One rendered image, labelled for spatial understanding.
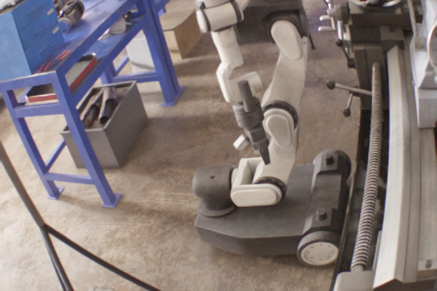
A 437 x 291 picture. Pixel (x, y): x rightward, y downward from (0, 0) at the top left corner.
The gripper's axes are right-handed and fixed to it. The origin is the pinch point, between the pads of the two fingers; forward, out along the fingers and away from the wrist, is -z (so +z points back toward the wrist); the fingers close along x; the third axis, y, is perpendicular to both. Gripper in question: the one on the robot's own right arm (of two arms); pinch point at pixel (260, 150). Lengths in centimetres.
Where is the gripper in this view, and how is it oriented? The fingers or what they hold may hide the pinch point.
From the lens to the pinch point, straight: 178.1
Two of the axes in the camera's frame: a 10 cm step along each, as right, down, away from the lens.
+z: -2.9, -8.9, -3.5
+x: 2.3, 2.9, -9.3
